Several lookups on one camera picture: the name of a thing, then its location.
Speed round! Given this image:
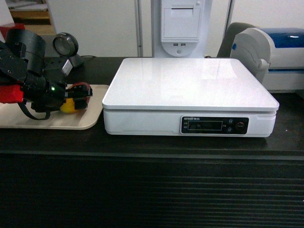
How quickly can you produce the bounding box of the beige plastic tray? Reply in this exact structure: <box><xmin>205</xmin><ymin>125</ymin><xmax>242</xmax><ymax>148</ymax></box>
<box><xmin>0</xmin><ymin>85</ymin><xmax>109</xmax><ymax>130</ymax></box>

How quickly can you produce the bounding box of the black checkout counter cabinet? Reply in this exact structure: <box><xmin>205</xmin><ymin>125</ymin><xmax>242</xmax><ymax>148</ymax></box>
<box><xmin>0</xmin><ymin>56</ymin><xmax>304</xmax><ymax>228</ymax></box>

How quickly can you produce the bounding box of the wooden shelf in background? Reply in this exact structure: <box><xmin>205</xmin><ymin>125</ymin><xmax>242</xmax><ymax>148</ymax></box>
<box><xmin>5</xmin><ymin>0</ymin><xmax>55</xmax><ymax>35</ymax></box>

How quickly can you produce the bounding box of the black omnidirectional barcode scanner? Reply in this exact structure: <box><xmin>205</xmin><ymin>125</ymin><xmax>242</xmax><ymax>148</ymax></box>
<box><xmin>52</xmin><ymin>32</ymin><xmax>84</xmax><ymax>68</ymax></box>

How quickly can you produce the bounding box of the white and blue label printer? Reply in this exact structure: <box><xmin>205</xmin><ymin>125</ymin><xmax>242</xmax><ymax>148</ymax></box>
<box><xmin>230</xmin><ymin>28</ymin><xmax>304</xmax><ymax>92</ymax></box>

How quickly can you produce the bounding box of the dark red yellow mango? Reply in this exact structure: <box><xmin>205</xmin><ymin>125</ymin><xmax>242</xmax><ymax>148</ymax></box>
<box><xmin>60</xmin><ymin>82</ymin><xmax>91</xmax><ymax>114</ymax></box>

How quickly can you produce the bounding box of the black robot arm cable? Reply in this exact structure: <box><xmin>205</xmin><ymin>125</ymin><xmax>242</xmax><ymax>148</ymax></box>
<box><xmin>17</xmin><ymin>100</ymin><xmax>51</xmax><ymax>121</ymax></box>

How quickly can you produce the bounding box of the black gripper red block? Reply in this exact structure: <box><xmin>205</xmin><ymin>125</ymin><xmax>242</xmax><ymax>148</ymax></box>
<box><xmin>0</xmin><ymin>76</ymin><xmax>93</xmax><ymax>113</ymax></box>

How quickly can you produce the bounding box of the white receipt printer kiosk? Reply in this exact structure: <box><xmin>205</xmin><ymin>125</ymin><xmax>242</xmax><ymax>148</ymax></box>
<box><xmin>151</xmin><ymin>0</ymin><xmax>231</xmax><ymax>58</ymax></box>

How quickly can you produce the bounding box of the white digital checkout scale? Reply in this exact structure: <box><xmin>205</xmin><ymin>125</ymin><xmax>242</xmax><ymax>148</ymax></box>
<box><xmin>102</xmin><ymin>58</ymin><xmax>279</xmax><ymax>137</ymax></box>

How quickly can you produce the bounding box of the red fire extinguisher box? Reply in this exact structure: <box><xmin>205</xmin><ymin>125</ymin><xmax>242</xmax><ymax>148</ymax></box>
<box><xmin>0</xmin><ymin>23</ymin><xmax>25</xmax><ymax>39</ymax></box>

